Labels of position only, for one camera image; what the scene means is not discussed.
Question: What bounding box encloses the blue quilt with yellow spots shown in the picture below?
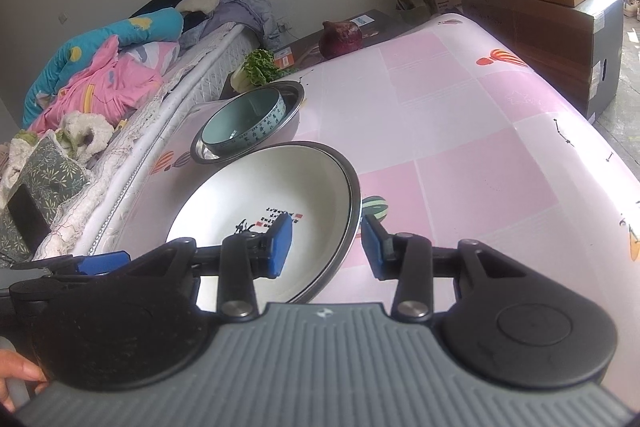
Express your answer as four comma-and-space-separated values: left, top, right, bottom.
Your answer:
22, 7, 183, 128

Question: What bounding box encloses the small cardboard box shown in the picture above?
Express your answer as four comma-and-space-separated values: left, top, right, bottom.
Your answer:
397, 0, 431, 25

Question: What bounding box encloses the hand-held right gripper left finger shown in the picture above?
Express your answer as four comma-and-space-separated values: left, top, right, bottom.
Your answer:
165, 213, 294, 324

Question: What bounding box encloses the cream pillow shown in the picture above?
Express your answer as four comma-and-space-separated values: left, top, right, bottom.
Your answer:
177, 0, 221, 14

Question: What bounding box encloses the purple cabbage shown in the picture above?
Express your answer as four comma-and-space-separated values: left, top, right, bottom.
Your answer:
319, 21, 363, 60

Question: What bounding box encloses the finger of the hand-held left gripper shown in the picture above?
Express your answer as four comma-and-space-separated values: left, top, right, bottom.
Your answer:
50, 251, 132, 279

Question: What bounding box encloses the teal ceramic bowl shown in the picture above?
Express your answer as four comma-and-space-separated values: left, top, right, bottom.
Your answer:
202, 88, 287, 156

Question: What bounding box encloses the green patterned pillow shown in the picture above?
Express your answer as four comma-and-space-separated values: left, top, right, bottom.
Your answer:
0, 132, 93, 258

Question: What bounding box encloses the white printed ceramic plate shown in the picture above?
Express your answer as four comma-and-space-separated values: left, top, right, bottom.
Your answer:
165, 147, 353, 303

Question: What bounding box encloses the white quilted mattress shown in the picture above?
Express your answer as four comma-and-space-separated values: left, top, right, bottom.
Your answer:
30, 22, 261, 258

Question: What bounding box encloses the large stainless steel plate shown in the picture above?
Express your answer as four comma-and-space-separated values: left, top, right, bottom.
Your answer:
280, 141, 362, 305

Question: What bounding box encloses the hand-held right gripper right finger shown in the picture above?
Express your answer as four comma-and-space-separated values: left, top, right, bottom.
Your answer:
361, 214, 526, 324

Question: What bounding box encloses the napa cabbage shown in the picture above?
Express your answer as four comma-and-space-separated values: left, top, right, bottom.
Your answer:
231, 49, 296, 92

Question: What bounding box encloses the person's left hand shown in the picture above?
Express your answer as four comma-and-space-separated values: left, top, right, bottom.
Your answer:
0, 352, 51, 414

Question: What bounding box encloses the black phone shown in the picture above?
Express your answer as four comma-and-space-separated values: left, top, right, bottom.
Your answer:
6, 184, 51, 253

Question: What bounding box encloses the grey purple clothing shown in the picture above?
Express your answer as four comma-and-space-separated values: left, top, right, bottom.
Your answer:
180, 0, 273, 50

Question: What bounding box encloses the pink printed tablecloth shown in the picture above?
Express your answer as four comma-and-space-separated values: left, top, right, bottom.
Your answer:
112, 13, 640, 308

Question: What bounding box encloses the white fluffy cloth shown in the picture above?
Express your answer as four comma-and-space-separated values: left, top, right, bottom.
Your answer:
12, 111, 116, 158

